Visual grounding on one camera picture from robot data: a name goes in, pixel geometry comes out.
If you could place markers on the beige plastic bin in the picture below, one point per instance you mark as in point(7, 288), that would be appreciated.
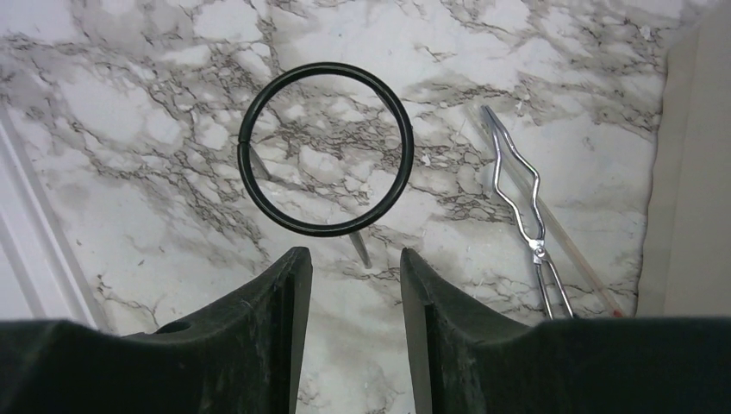
point(686, 253)

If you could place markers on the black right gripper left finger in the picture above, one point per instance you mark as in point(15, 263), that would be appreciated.
point(243, 353)

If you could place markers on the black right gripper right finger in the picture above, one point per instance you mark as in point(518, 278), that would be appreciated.
point(464, 357)

